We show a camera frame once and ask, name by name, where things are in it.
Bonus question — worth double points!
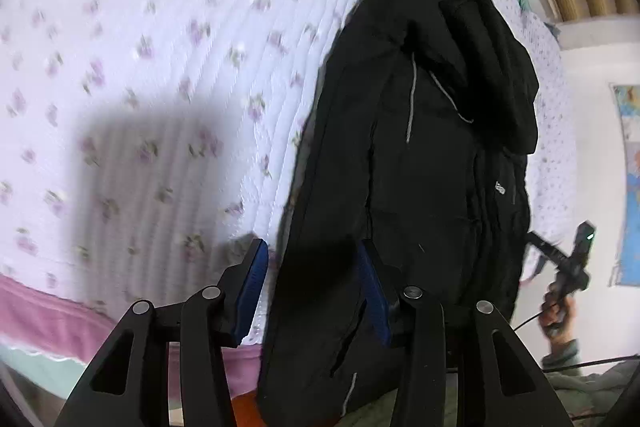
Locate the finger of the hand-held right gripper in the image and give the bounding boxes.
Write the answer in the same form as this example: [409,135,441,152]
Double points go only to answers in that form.
[525,230,571,275]

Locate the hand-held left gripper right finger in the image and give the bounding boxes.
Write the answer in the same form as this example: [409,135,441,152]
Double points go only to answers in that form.
[356,239,573,427]

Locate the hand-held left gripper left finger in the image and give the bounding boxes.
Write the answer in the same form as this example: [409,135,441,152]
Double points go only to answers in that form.
[52,238,270,427]

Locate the black hooded jacket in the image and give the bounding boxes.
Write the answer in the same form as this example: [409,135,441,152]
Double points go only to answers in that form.
[257,0,540,427]

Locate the person's right forearm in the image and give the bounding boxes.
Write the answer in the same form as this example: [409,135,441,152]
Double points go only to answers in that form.
[541,338,640,427]

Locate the person's right hand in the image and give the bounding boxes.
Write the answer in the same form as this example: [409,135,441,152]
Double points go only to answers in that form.
[540,293,577,344]

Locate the pink under sheet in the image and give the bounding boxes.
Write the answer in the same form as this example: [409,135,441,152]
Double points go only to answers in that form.
[0,273,263,405]

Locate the bed with floral sheet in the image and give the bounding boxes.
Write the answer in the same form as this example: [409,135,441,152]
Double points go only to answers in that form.
[0,0,581,358]

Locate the black cable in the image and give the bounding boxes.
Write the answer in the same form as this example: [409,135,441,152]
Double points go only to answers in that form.
[514,311,640,373]

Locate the colourful wall map poster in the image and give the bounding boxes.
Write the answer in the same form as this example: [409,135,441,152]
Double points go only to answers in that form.
[609,83,640,289]

